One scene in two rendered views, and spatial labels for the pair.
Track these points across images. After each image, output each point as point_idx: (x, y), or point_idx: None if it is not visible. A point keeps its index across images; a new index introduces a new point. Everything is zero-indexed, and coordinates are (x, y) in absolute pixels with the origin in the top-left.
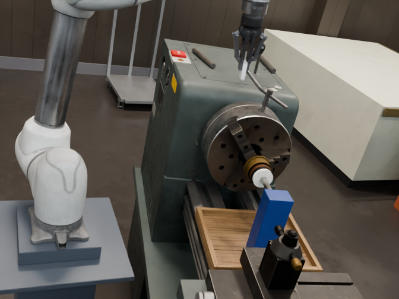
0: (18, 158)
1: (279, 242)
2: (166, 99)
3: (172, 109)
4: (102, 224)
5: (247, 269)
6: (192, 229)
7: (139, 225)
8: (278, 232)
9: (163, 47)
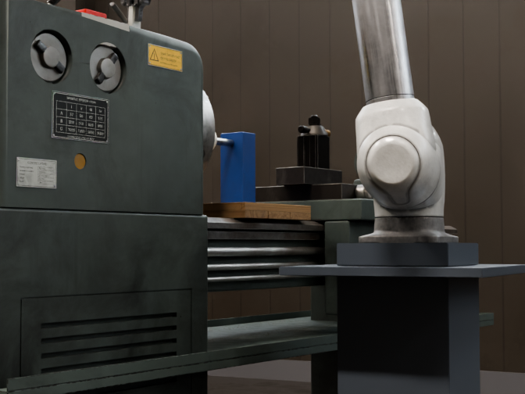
0: (438, 166)
1: (322, 126)
2: (133, 102)
3: (182, 99)
4: (333, 265)
5: (316, 175)
6: (233, 251)
7: (190, 366)
8: (307, 128)
9: (23, 14)
